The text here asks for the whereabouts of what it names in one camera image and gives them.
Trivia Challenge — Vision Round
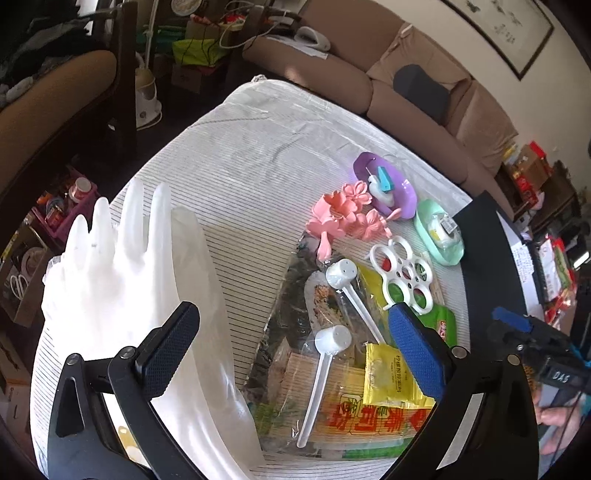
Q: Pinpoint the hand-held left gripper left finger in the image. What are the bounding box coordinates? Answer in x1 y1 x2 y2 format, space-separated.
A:
48 302 204 480

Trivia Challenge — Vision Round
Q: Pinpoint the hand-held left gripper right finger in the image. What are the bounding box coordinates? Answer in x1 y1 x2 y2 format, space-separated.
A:
381 302 541 480

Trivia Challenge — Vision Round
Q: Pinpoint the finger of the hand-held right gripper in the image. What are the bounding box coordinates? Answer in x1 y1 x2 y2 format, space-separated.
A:
487 306 573 370

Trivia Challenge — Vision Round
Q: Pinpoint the white plastic glove packet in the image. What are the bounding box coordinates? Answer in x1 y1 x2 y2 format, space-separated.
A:
41 181 266 480

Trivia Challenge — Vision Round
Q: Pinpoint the striped cloth covered desktop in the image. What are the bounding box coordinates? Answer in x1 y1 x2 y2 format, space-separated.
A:
30 76 476 480

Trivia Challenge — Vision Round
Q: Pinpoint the person's right hand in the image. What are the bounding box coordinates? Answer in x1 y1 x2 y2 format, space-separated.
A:
536 405 574 457

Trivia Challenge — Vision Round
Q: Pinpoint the yellow packet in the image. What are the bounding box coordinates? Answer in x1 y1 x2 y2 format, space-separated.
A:
362 342 437 411

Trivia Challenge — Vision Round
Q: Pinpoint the green packet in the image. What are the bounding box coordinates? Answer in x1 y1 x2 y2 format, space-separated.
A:
360 265 458 347

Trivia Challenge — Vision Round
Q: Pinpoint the white plastic scoop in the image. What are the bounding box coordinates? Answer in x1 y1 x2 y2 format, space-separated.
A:
295 325 354 448
325 258 387 346

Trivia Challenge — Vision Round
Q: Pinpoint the clear bag with bamboo mat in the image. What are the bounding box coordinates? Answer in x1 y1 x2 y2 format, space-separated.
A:
242 251 439 460

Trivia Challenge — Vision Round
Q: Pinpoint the green plastic dish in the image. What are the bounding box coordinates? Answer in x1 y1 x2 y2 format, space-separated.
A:
413 199 466 266

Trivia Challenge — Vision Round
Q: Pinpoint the pink flower hair clip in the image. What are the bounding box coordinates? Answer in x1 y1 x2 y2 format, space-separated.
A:
307 181 402 261

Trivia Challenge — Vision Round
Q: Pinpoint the purple storage basket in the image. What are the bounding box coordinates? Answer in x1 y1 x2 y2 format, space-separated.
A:
30 166 100 241

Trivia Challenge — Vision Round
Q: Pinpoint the white teal correction tape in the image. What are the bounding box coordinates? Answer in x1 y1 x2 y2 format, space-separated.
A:
367 166 398 206

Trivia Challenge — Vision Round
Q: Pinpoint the purple plastic dish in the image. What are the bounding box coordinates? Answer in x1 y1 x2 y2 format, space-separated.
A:
353 151 419 221

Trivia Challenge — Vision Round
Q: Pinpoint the dark blue cushion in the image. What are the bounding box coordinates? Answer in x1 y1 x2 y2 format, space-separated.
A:
393 64 451 125

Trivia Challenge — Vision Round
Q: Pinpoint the white garment steamer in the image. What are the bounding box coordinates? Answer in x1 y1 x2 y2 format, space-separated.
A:
134 0 163 130

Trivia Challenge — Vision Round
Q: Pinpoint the brown sofa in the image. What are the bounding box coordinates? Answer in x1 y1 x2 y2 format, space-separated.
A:
242 0 520 217

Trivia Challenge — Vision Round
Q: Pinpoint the wooden chair with brown cushion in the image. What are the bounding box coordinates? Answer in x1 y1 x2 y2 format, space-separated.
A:
0 0 139 222

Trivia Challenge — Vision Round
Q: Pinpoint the yellow-green bag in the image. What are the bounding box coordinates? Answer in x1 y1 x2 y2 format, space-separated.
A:
172 37 227 68

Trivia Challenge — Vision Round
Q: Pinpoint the white device on sofa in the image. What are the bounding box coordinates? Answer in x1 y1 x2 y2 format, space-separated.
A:
295 26 332 52

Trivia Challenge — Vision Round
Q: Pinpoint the white ring-shaped plastic holder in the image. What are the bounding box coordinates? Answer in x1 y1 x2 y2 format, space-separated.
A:
369 236 435 315

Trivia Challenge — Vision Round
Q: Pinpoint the framed wall picture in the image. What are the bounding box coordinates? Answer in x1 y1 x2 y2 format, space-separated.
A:
441 0 555 81

